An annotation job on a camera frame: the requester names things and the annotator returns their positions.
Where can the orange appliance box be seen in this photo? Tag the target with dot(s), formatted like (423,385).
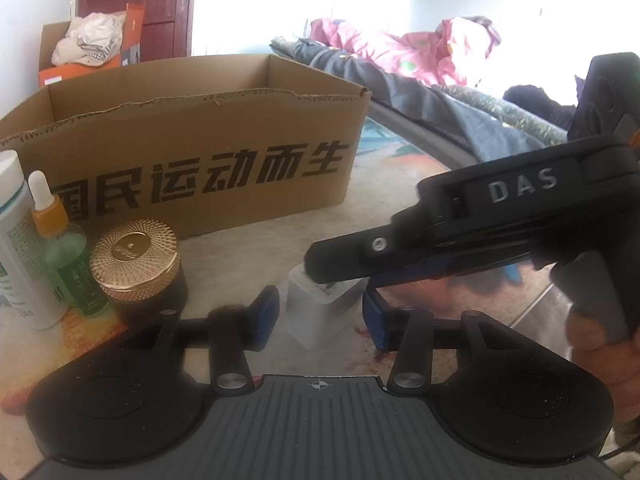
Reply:
(129,54)

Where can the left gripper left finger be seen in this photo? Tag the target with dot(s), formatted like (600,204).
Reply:
(226,333)

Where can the pink floral blanket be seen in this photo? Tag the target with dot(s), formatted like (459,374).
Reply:
(454,54)

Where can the person right hand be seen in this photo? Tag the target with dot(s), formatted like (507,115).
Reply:
(616,365)

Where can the blue grey bedding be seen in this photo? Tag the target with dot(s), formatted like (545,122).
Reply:
(461,125)

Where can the orange dropper green bottle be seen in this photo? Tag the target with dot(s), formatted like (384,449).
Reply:
(66,250)

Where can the white lidded plastic bottle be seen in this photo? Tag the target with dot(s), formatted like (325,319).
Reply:
(25,282)

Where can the crumpled cloth in box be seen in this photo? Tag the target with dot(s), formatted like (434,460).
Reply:
(91,41)

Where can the gold lidded dark jar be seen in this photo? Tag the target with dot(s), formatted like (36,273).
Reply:
(138,267)

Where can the brown cardboard box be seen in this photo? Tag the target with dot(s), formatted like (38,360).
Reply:
(202,144)

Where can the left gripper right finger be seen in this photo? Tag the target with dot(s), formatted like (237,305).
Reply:
(414,334)

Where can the white power adapter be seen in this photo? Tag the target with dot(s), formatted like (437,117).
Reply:
(315,313)

